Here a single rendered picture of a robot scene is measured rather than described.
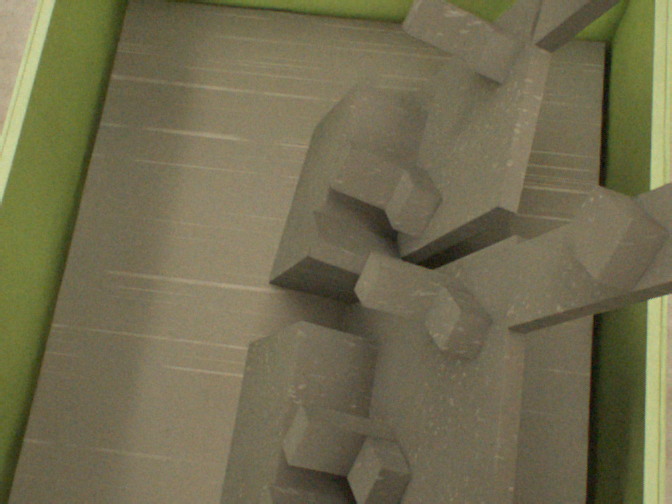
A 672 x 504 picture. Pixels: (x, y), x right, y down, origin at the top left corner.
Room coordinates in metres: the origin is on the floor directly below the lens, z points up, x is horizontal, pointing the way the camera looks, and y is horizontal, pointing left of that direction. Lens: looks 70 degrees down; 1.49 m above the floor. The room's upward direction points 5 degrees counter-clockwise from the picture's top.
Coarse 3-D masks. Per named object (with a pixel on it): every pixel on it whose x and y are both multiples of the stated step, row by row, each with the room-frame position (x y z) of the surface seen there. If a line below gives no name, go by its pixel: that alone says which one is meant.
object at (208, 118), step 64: (128, 64) 0.40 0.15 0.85; (192, 64) 0.40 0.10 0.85; (256, 64) 0.39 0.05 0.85; (320, 64) 0.39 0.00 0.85; (384, 64) 0.38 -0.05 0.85; (576, 64) 0.37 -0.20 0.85; (128, 128) 0.35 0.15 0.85; (192, 128) 0.34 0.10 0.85; (256, 128) 0.34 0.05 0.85; (576, 128) 0.32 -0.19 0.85; (128, 192) 0.29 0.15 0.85; (192, 192) 0.29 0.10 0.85; (256, 192) 0.28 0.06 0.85; (576, 192) 0.26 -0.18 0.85; (128, 256) 0.24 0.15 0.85; (192, 256) 0.24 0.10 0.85; (256, 256) 0.23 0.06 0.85; (448, 256) 0.22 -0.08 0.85; (64, 320) 0.20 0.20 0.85; (128, 320) 0.19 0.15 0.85; (192, 320) 0.19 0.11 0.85; (256, 320) 0.19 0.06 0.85; (320, 320) 0.18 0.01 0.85; (576, 320) 0.17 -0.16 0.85; (64, 384) 0.15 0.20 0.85; (128, 384) 0.15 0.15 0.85; (192, 384) 0.14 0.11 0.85; (576, 384) 0.12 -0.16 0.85; (64, 448) 0.11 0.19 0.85; (128, 448) 0.10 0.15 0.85; (192, 448) 0.10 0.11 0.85; (576, 448) 0.08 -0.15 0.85
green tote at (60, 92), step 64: (64, 0) 0.39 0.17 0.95; (128, 0) 0.47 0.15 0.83; (192, 0) 0.46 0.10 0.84; (256, 0) 0.45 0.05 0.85; (320, 0) 0.44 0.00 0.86; (384, 0) 0.43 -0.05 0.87; (448, 0) 0.42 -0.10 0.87; (512, 0) 0.41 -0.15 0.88; (640, 0) 0.37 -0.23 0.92; (64, 64) 0.36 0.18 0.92; (640, 64) 0.32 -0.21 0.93; (64, 128) 0.33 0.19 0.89; (640, 128) 0.27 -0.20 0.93; (0, 192) 0.25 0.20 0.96; (64, 192) 0.29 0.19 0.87; (640, 192) 0.22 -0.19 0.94; (0, 256) 0.21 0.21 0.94; (64, 256) 0.25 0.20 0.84; (0, 320) 0.18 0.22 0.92; (640, 320) 0.14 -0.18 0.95; (0, 384) 0.14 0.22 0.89; (640, 384) 0.10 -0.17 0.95; (0, 448) 0.11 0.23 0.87; (640, 448) 0.06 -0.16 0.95
